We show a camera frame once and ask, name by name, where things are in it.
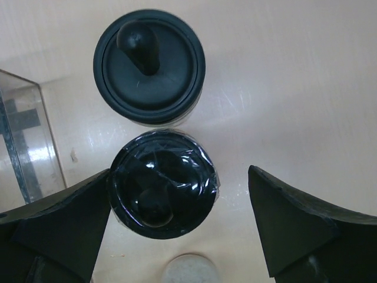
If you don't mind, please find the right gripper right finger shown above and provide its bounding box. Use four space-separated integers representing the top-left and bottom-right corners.
248 166 376 282

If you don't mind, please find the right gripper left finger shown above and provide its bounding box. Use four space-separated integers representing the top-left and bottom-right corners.
1 169 110 282

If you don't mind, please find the black cap spice jar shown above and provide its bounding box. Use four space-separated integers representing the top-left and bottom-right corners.
107 129 220 239

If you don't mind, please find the black knob lid bottle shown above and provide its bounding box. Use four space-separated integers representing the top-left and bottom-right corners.
93 9 206 127

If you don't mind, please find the yellow lid spice jar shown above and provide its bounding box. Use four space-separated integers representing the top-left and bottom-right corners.
161 254 221 283

